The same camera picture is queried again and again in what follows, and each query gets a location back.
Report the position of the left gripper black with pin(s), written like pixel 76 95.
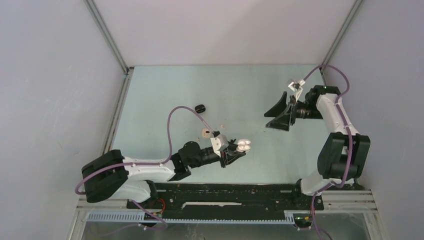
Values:
pixel 230 154

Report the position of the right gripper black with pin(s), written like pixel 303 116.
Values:
pixel 282 121

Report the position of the white earbud charging case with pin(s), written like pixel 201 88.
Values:
pixel 243 145

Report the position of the pink earbud charging case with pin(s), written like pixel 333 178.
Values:
pixel 206 133

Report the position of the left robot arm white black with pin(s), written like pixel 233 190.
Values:
pixel 113 176

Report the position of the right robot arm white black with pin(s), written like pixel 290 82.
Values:
pixel 342 158

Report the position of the black earbud charging case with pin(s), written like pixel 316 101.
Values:
pixel 201 108

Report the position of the aluminium extrusion right base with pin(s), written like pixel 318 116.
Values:
pixel 346 202

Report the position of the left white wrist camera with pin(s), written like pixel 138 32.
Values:
pixel 219 143

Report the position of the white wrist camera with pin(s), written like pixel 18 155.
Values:
pixel 297 87
pixel 219 143

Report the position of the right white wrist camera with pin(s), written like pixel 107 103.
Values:
pixel 297 87

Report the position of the white cable duct strip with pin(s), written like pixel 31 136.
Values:
pixel 140 217

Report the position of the right aluminium frame post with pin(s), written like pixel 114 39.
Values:
pixel 350 17

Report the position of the aluminium frame post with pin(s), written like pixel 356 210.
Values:
pixel 106 33
pixel 350 17

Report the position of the left aluminium frame post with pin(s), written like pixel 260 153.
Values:
pixel 106 33

